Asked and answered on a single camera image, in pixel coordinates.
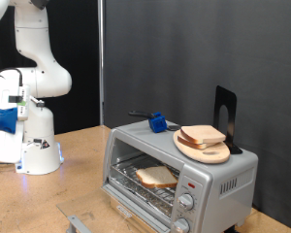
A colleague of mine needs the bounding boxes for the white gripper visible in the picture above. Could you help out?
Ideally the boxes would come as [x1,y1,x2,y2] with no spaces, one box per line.
[0,77,47,164]

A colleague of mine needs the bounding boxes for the glass oven door with handle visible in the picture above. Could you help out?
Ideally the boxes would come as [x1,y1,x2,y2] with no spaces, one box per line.
[56,183,173,233]

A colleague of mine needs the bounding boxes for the black spatula with blue block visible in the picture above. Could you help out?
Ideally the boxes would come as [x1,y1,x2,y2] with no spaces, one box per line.
[128,110,182,134]

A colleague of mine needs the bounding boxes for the white bread slice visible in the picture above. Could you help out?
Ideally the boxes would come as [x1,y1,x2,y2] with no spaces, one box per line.
[179,124,227,146]
[135,165,178,189]
[177,135,217,150]

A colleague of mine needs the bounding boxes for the foil-lined oven tray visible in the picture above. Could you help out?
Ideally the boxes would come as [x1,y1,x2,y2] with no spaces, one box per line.
[110,173,173,218]

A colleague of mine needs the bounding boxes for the silver oven knob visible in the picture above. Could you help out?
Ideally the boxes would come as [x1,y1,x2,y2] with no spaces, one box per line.
[172,216,191,233]
[177,192,196,212]

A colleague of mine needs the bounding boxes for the silver toaster oven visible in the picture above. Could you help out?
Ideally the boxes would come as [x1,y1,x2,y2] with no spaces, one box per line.
[102,118,260,233]

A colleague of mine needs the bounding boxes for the metal pole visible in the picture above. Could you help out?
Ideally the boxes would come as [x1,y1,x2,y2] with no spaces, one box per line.
[97,0,107,126]

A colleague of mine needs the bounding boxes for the round wooden board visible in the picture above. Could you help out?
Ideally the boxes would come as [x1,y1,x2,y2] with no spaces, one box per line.
[173,128,231,165]

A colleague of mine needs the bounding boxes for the black metal bookend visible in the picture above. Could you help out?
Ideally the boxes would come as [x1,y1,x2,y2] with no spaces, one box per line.
[212,84,243,155]

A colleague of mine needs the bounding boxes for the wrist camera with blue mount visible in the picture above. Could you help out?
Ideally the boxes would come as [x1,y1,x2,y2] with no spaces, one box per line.
[0,85,31,134]

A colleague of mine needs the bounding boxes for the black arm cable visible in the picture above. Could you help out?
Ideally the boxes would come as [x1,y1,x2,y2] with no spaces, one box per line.
[0,66,24,87]

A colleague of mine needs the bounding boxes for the wire oven rack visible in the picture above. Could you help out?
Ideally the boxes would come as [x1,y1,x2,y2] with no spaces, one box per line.
[111,154,181,208]

